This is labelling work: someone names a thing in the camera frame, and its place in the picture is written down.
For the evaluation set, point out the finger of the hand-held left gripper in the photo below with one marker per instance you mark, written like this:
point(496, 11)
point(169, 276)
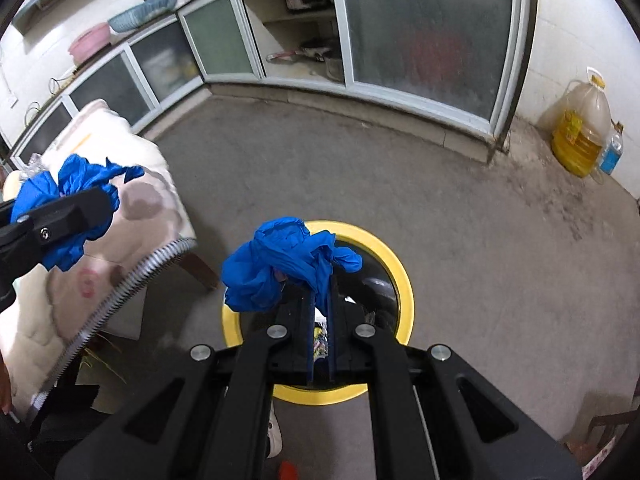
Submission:
point(65, 215)

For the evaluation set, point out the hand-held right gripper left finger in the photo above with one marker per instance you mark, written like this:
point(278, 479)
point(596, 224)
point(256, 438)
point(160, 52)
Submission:
point(310, 350)

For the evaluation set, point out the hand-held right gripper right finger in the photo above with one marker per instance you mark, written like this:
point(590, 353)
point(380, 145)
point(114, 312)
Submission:
point(332, 355)

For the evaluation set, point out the blue rubber glove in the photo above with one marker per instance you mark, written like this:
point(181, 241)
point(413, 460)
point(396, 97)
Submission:
point(75, 175)
point(280, 260)

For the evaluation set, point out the clear plastic bottle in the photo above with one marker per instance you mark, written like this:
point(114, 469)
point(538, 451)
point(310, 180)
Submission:
point(34, 164)

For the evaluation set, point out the yellow rimmed trash bin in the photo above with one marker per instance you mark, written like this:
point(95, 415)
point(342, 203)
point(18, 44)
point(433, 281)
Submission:
point(395, 270)

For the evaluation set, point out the printed blanket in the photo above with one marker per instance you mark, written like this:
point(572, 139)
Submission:
point(100, 310)

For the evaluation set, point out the red plastic item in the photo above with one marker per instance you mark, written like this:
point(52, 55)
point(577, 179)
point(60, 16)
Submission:
point(288, 471)

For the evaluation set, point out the wooden table leg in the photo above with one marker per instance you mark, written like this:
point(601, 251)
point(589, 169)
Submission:
point(202, 270)

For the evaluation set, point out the pink pot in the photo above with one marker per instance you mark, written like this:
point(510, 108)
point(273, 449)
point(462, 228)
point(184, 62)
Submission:
point(90, 42)

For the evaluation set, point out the blue plastic basket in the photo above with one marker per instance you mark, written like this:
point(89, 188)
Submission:
point(145, 10)

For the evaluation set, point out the wooden chair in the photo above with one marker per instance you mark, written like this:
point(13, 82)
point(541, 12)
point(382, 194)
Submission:
point(600, 425)

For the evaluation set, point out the frying pan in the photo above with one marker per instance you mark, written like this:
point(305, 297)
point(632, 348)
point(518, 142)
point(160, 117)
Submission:
point(300, 54)

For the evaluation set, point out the cooking oil bottle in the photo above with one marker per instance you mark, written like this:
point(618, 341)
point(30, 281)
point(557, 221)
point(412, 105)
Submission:
point(580, 135)

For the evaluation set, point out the kitchen counter cabinet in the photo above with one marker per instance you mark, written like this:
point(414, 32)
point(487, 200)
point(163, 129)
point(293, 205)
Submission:
point(430, 35)

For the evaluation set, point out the blue label water bottle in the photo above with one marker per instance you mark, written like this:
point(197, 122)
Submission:
point(610, 155)

